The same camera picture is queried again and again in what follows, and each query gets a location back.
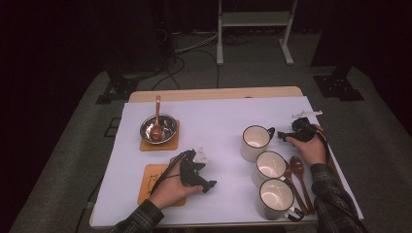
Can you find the white paper table cover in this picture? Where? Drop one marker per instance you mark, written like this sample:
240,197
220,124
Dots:
220,129

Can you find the person's left hand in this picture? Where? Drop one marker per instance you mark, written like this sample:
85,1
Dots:
171,194

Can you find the stainless steel bowl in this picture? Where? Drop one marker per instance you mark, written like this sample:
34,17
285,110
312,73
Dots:
166,127

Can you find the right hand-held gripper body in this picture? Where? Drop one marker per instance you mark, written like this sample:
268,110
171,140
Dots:
302,131

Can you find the white metal stand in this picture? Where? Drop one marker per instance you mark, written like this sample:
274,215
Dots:
252,18

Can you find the person's right hand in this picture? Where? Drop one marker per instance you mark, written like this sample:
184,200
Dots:
311,150

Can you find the square wooden coaster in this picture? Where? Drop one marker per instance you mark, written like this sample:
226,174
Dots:
162,148
144,191

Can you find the white mug with black rim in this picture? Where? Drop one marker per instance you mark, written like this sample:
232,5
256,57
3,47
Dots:
254,142
270,166
275,197

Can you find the black stand base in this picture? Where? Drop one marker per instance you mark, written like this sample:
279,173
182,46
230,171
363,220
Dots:
336,87
120,87

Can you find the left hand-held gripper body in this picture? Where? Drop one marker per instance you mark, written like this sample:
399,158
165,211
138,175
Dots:
189,173

